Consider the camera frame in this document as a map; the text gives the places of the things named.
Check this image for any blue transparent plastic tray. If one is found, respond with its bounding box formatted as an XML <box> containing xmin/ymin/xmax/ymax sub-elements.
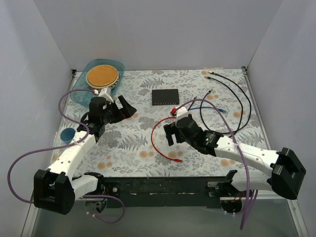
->
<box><xmin>70</xmin><ymin>59</ymin><xmax>125</xmax><ymax>107</ymax></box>

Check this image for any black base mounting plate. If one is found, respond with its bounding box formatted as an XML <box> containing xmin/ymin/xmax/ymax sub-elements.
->
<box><xmin>76</xmin><ymin>175</ymin><xmax>252</xmax><ymax>208</ymax></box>

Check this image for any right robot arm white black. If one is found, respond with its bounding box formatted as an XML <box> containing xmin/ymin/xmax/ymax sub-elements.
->
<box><xmin>163</xmin><ymin>115</ymin><xmax>306</xmax><ymax>200</ymax></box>

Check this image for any small blue plastic cup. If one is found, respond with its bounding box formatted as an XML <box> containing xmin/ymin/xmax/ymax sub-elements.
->
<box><xmin>60</xmin><ymin>127</ymin><xmax>76</xmax><ymax>144</ymax></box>

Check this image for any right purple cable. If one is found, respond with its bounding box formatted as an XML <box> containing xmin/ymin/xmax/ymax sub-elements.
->
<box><xmin>176</xmin><ymin>98</ymin><xmax>259</xmax><ymax>230</ymax></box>

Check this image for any blue ethernet cable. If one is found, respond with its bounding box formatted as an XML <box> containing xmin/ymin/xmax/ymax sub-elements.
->
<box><xmin>188</xmin><ymin>106</ymin><xmax>227</xmax><ymax>114</ymax></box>

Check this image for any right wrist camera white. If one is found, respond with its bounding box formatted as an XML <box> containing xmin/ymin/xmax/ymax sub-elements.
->
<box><xmin>170</xmin><ymin>106</ymin><xmax>189</xmax><ymax>123</ymax></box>

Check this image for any long black coax cable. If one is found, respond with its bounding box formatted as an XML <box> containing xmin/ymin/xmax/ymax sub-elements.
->
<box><xmin>199</xmin><ymin>70</ymin><xmax>252</xmax><ymax>135</ymax></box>

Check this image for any black network switch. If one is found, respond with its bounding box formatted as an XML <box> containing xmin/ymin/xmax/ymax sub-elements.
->
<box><xmin>152</xmin><ymin>89</ymin><xmax>180</xmax><ymax>106</ymax></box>

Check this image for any floral patterned table mat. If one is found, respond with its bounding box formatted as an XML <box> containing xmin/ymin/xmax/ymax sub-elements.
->
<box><xmin>47</xmin><ymin>68</ymin><xmax>275</xmax><ymax>178</ymax></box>

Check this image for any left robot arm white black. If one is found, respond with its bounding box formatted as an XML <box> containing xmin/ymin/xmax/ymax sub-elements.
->
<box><xmin>34</xmin><ymin>96</ymin><xmax>137</xmax><ymax>215</ymax></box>

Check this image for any red ethernet cable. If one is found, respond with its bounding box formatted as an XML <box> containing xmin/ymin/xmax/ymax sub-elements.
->
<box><xmin>151</xmin><ymin>117</ymin><xmax>183</xmax><ymax>163</ymax></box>

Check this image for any woven orange round basket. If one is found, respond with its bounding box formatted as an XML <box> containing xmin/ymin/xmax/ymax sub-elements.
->
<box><xmin>86</xmin><ymin>65</ymin><xmax>119</xmax><ymax>89</ymax></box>

